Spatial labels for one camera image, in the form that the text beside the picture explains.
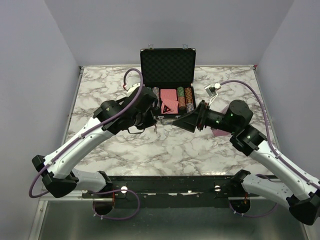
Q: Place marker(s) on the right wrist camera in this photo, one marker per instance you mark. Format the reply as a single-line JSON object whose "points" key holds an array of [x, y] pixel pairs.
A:
{"points": [[212, 91]]}

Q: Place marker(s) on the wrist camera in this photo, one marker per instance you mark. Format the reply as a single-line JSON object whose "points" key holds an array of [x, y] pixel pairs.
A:
{"points": [[134, 90], [212, 91]]}

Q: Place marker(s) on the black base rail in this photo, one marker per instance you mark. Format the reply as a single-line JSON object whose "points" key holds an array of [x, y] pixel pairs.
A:
{"points": [[161, 192]]}

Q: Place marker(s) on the orange black chip stack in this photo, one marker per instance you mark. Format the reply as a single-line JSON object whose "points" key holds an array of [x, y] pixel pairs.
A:
{"points": [[189, 99]]}

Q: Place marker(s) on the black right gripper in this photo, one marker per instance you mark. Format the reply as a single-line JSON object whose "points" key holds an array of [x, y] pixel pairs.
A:
{"points": [[189, 121]]}

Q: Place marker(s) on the green chip stack right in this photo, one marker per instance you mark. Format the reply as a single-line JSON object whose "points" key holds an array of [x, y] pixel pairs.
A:
{"points": [[181, 98]]}

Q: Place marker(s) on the red playing card deck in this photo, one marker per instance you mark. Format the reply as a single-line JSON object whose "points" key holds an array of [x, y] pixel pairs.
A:
{"points": [[170, 98]]}

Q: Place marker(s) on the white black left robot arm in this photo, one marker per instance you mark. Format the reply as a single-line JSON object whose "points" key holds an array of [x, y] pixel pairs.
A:
{"points": [[59, 175]]}

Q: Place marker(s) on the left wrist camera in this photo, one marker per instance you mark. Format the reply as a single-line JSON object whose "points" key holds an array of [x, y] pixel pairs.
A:
{"points": [[134, 90]]}

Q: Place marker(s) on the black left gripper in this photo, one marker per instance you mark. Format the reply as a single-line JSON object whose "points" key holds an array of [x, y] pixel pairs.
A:
{"points": [[151, 121]]}

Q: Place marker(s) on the pink box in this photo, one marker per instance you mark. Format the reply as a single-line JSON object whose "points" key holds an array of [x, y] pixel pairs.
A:
{"points": [[220, 133]]}

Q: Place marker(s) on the red triangular dealer button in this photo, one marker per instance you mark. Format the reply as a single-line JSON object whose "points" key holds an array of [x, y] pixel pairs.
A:
{"points": [[165, 109]]}

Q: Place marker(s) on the orange blue chip stack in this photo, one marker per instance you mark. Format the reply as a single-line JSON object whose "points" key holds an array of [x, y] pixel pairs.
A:
{"points": [[156, 104]]}

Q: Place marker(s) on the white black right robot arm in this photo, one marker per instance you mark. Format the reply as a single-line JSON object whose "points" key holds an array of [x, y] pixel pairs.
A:
{"points": [[298, 191]]}

